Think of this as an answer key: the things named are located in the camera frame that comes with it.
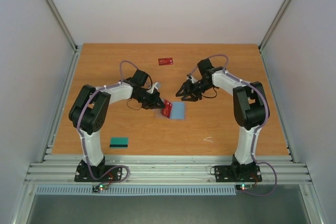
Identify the aluminium frame post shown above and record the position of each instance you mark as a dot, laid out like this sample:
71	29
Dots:
53	8
275	22

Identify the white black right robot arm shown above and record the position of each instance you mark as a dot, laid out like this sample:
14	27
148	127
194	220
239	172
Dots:
250	107

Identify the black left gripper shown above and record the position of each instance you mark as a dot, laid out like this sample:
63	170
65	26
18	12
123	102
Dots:
154	103

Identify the left aluminium frame post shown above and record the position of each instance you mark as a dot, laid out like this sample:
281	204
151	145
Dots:
53	8

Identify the controller circuit board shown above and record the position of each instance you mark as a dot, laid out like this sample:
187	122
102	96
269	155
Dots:
244	187
99	188

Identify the left controller circuit board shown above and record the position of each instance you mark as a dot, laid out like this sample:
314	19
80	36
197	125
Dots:
99	188

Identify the grey slotted cable duct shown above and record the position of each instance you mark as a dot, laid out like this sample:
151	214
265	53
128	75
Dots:
138	190

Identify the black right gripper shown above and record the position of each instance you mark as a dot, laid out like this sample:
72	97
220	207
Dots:
193	89

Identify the red vip card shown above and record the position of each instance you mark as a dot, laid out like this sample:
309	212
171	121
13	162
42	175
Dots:
166	111
165	61

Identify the right aluminium frame post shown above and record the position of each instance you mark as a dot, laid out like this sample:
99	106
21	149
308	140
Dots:
275	22

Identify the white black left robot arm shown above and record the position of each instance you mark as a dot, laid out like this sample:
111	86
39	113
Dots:
88	113

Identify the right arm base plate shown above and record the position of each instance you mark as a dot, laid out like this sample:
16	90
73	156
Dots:
238	173

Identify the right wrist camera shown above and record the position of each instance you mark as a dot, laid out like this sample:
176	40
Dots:
191	78

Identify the aluminium front rail frame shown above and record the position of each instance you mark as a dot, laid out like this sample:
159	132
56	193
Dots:
168	170

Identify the teal card with black stripe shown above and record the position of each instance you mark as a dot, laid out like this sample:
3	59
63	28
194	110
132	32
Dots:
119	142

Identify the right controller circuit board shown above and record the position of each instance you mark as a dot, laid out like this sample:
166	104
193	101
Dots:
244	187

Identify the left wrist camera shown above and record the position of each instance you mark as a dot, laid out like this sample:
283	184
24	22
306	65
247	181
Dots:
154	88

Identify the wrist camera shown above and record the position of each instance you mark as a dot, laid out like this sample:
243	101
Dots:
154	88
191	78

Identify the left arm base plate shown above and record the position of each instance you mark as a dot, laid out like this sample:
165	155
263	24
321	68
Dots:
100	173

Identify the pink leather card holder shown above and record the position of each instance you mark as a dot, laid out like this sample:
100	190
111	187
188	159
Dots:
178	111

